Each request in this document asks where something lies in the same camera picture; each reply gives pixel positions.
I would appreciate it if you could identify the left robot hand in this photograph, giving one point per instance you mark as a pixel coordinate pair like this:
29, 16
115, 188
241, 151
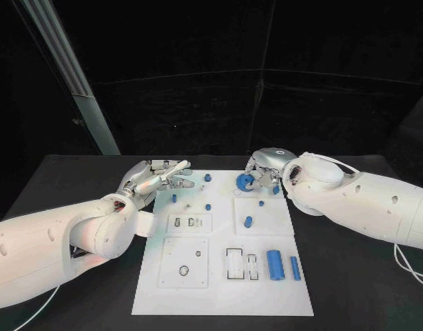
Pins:
148, 178

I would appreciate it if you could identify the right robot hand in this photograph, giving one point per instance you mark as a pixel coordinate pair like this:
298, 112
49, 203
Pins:
269, 160

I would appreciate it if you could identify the blue gear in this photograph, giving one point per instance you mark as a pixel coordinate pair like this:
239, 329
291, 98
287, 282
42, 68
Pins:
243, 182

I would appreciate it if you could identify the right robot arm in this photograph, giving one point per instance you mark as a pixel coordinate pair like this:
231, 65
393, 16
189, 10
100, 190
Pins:
364, 207

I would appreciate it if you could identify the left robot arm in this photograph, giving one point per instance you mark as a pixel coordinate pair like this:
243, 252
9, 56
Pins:
29, 245

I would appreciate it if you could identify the white task board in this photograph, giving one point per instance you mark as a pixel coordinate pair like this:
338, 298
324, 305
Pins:
222, 245

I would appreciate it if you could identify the large blue cylinder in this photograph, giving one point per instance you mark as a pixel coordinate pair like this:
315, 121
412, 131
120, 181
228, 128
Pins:
275, 265

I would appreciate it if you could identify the grey metal pole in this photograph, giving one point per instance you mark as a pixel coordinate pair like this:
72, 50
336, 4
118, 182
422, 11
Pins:
74, 85

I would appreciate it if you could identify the thin blue cylinder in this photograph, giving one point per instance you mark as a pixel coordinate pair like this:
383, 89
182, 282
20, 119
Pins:
295, 268

